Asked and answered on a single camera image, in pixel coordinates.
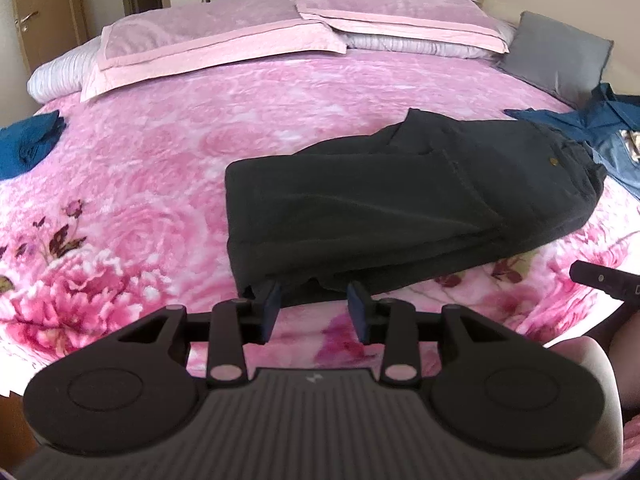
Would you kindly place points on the black pants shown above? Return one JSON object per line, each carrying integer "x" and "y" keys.
{"x": 400, "y": 200}

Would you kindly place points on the wooden door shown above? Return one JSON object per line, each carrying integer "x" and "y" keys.
{"x": 50, "y": 0}

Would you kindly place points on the light-wash jeans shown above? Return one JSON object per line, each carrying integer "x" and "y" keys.
{"x": 612, "y": 167}

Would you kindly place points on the teal folded cloth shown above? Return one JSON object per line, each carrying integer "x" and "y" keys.
{"x": 25, "y": 145}

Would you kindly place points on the blue jeans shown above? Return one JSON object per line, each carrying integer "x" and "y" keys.
{"x": 575, "y": 122}

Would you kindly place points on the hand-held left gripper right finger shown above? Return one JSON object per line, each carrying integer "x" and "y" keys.
{"x": 359, "y": 310}

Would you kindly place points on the pink pillow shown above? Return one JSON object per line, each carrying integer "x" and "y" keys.
{"x": 390, "y": 5}
{"x": 200, "y": 25}

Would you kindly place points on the grey pillow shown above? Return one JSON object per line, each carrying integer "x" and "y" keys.
{"x": 555, "y": 57}

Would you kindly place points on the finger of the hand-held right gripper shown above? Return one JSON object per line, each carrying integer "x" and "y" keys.
{"x": 605, "y": 282}

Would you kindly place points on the pink floral bedspread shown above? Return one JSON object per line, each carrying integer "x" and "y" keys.
{"x": 150, "y": 185}

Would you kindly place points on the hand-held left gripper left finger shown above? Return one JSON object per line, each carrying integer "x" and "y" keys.
{"x": 270, "y": 307}

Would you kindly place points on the white striped pillow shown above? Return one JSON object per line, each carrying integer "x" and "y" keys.
{"x": 60, "y": 72}
{"x": 425, "y": 46}

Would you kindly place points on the person's right forearm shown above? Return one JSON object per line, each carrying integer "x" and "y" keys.
{"x": 629, "y": 375}

